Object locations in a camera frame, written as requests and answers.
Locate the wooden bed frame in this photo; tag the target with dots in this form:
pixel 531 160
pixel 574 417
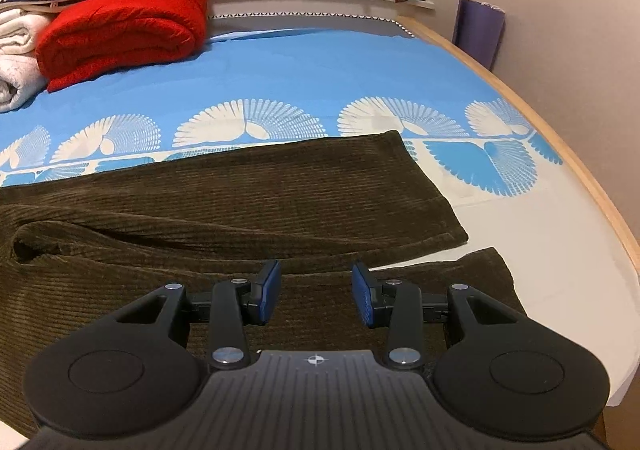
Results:
pixel 575 164

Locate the white patterned mattress edge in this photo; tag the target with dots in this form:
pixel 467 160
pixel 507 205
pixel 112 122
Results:
pixel 300 9

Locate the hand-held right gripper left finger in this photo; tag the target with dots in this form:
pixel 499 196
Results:
pixel 270 291

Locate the red folded blanket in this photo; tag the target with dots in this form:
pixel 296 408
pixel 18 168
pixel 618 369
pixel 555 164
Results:
pixel 125 29

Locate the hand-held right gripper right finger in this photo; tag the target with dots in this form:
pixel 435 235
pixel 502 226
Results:
pixel 362 299

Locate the cream folded fleece blanket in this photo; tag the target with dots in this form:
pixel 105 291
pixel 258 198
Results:
pixel 17 64

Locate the purple board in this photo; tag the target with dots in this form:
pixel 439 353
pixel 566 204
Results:
pixel 477 29

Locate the blue white printed bedsheet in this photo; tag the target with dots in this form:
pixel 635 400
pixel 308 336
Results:
pixel 300 74

